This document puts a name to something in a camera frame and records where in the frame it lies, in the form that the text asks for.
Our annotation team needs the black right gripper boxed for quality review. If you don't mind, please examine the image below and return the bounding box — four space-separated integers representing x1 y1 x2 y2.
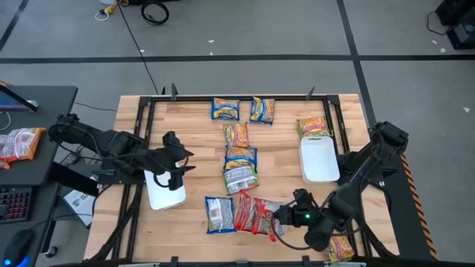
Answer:
274 188 322 228

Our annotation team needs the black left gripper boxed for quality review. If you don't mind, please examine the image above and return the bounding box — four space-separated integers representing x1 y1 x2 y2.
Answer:
147 131 197 192

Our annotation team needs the white plastic bin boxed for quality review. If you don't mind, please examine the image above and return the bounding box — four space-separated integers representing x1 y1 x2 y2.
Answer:
234 190 288 243
298 135 341 185
143 162 188 211

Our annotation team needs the green Maruchan ramen pack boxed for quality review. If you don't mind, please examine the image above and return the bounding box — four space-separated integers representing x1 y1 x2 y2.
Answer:
222 122 250 149
222 165 261 196
296 116 333 141

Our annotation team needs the blue Maruchan ramen pack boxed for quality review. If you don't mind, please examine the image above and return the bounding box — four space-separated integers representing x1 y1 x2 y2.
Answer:
249 96 276 125
223 145 259 172
210 97 241 122
204 196 238 235

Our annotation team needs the orange noodle packet bottom-right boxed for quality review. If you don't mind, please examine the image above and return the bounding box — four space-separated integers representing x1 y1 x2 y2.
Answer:
325 235 356 264

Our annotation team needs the white printed cardboard box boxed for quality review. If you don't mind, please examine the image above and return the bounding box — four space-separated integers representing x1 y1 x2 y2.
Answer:
62 188 96 228

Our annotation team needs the black office desk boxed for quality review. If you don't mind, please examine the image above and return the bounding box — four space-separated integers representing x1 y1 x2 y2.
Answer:
0 85 79 267

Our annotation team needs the black caster wheel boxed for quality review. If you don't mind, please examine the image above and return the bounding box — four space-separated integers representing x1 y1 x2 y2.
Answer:
43 244 60 260

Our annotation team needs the orange ramen multipack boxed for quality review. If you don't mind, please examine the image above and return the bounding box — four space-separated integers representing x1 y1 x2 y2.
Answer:
0 127 48 171

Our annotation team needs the backlit black keyboard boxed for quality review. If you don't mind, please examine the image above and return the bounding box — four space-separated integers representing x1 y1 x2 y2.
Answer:
0 185 36 225

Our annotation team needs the black computer monitor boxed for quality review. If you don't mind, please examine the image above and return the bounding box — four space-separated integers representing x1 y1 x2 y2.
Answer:
0 82 39 113

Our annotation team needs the black computer mouse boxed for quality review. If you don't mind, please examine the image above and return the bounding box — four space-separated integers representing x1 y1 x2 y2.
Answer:
2 228 35 267

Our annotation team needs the black equipment case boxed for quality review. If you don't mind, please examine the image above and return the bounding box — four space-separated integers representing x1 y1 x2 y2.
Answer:
435 0 475 51

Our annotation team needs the black metal table frame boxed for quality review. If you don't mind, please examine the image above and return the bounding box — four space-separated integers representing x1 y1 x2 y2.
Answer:
88 83 400 267

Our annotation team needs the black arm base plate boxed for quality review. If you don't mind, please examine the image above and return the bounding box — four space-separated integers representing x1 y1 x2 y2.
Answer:
47 161 145 197

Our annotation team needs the hazard-striped black base plate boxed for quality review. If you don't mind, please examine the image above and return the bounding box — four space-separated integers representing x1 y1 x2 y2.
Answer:
343 128 439 261

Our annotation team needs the long black floor cable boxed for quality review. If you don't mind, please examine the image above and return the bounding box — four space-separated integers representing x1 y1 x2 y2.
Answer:
116 0 160 96

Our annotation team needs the coiled black cable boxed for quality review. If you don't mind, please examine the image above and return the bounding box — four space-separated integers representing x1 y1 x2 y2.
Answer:
140 1 171 27

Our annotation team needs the white and yellow plug cable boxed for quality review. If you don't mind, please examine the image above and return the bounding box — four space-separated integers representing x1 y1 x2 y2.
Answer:
94 3 118 22

